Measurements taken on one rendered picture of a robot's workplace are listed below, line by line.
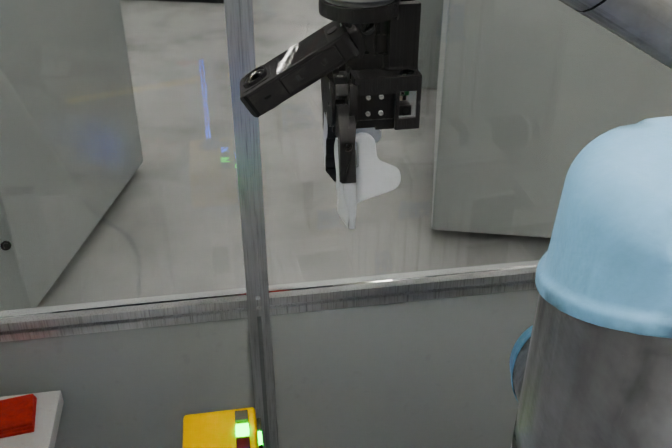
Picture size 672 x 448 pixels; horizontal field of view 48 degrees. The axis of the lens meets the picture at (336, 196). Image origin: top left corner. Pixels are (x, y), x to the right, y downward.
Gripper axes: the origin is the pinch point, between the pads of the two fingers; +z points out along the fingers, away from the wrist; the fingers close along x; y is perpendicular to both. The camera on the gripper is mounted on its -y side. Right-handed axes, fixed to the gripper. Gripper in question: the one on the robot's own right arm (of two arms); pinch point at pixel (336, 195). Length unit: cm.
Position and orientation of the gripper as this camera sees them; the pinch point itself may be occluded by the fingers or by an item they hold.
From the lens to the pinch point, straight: 75.7
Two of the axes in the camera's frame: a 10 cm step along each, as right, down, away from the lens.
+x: -1.5, -5.1, 8.5
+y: 9.9, -0.8, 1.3
